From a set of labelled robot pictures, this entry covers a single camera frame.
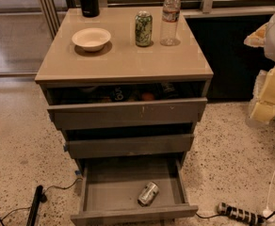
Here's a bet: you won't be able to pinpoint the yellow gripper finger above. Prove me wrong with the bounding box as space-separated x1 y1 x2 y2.
250 67 275 123
244 24 267 47

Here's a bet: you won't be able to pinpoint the silver 7up can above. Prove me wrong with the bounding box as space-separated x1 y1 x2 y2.
137 182 159 206

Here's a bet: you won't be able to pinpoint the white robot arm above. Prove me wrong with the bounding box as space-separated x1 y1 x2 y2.
244 13 275 124

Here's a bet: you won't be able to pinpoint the grey middle drawer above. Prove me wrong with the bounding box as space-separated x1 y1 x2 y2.
65 123 194 159

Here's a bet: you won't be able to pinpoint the grey drawer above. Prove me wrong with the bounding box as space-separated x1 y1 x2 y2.
71 155 198 226
65 123 194 159
46 88 207 130

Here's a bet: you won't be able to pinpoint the green soda can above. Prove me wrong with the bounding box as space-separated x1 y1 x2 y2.
135 10 153 47

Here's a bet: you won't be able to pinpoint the orange fruit in drawer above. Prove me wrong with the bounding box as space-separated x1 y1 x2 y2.
141 92 154 101

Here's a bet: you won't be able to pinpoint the grey drawer cabinet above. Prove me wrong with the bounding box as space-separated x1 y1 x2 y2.
35 7 213 172

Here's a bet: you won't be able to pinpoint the grey bottom drawer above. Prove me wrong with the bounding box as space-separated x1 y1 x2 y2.
71 155 198 226

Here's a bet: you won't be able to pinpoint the grey top drawer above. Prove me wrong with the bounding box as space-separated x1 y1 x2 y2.
46 88 207 130

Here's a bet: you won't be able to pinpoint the clear plastic water bottle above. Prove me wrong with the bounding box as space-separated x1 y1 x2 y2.
160 0 181 46

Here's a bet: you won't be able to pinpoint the white plug adapter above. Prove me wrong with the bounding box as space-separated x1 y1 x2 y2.
263 208 275 222

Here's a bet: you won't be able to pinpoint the black white power strip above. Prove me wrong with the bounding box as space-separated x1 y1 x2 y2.
217 202 266 226

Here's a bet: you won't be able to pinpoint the dark snack bag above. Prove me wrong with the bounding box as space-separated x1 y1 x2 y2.
109 86 133 102

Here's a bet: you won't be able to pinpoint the white bowl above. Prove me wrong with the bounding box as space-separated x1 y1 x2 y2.
72 28 111 52

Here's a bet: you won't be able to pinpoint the black thermos bottle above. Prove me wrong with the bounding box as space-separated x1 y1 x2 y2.
80 0 100 18

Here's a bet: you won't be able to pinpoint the black bar on floor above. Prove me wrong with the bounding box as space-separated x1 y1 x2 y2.
26 186 43 226

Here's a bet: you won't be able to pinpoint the black floor cable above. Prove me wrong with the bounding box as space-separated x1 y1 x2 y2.
0 176 84 226

